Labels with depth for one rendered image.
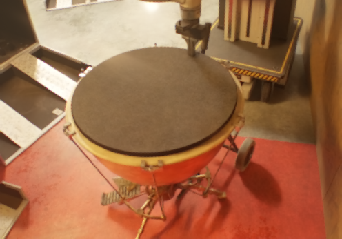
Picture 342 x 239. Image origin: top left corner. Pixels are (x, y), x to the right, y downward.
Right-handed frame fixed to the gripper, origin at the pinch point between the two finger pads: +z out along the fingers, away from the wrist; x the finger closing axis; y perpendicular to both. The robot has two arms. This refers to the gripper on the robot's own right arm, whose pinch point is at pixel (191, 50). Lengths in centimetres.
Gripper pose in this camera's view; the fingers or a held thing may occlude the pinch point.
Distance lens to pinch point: 151.5
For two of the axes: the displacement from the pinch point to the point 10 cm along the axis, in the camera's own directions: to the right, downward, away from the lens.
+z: 0.5, 7.5, 6.5
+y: 5.5, -5.7, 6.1
